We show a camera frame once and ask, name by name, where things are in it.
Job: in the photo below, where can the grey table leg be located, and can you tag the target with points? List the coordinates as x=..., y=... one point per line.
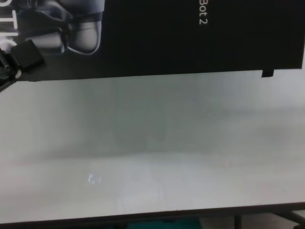
x=237, y=221

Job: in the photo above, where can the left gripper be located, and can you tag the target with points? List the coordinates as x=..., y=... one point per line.
x=7, y=69

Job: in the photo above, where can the black robot poster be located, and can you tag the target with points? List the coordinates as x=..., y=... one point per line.
x=166, y=43

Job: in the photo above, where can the grey table crossbar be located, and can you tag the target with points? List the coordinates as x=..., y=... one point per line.
x=295, y=217

